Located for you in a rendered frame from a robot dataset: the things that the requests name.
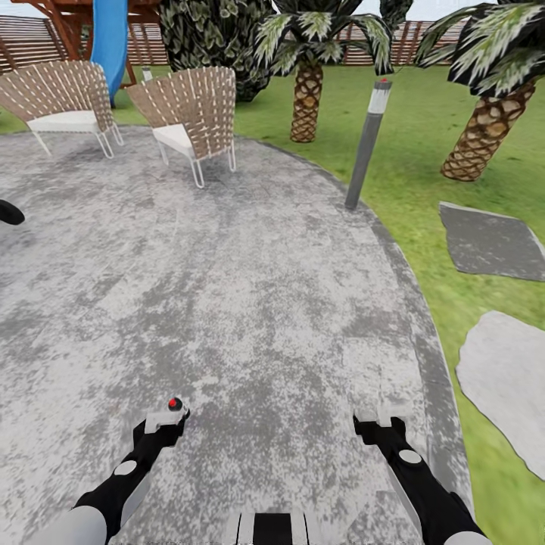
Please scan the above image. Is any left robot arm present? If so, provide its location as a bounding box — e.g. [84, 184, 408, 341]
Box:
[24, 411, 187, 545]

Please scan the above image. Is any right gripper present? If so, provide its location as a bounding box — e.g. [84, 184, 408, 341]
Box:
[353, 415, 406, 449]

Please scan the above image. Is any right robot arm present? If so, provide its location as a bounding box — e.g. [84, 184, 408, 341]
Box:
[353, 405, 491, 545]

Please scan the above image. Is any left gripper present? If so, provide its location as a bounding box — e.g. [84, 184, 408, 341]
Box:
[132, 415, 187, 455]

